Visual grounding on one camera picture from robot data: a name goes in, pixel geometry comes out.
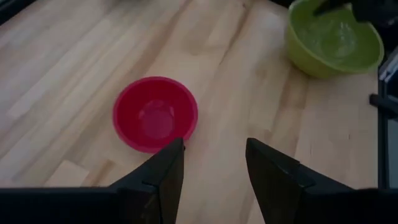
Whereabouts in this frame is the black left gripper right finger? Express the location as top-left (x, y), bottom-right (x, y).
top-left (245, 138), bottom-right (354, 224)

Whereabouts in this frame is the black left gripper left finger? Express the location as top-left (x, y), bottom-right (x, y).
top-left (109, 138), bottom-right (185, 224)

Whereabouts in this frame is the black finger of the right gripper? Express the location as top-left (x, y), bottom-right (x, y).
top-left (313, 0), bottom-right (354, 17)

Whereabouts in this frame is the green plastic bowl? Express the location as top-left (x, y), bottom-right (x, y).
top-left (285, 0), bottom-right (385, 79)

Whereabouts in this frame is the red plastic bowl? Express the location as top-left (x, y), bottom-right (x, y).
top-left (112, 76), bottom-right (199, 154)

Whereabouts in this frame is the black metal table frame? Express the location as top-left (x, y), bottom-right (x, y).
top-left (368, 46), bottom-right (398, 189)

